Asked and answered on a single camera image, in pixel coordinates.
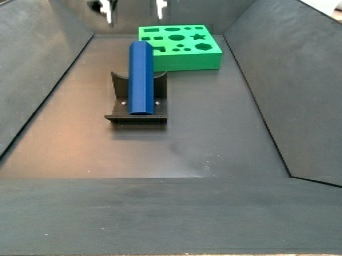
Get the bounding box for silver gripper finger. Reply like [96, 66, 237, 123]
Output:
[91, 0, 118, 24]
[155, 0, 169, 19]

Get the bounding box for green shape sorter block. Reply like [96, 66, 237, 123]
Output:
[139, 24, 223, 72]

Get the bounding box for black curved cradle stand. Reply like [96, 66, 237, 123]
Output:
[104, 72, 167, 125]

